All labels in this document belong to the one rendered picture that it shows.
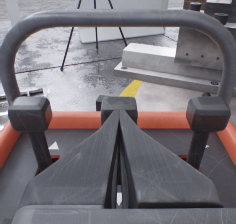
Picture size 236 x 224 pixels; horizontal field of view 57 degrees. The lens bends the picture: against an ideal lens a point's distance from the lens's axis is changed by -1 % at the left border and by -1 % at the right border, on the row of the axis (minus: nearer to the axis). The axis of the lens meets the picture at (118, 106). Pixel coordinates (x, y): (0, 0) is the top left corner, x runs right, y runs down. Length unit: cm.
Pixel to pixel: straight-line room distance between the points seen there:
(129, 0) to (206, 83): 222
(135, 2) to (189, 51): 221
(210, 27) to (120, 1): 308
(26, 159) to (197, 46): 108
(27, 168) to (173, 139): 12
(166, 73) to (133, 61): 21
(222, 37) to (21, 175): 18
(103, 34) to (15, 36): 298
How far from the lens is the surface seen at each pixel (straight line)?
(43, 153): 16
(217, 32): 18
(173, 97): 121
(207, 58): 121
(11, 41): 18
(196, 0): 244
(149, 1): 343
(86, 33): 310
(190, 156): 17
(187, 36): 118
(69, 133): 21
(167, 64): 133
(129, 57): 138
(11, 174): 19
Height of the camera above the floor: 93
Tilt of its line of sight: 34 degrees down
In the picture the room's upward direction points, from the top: straight up
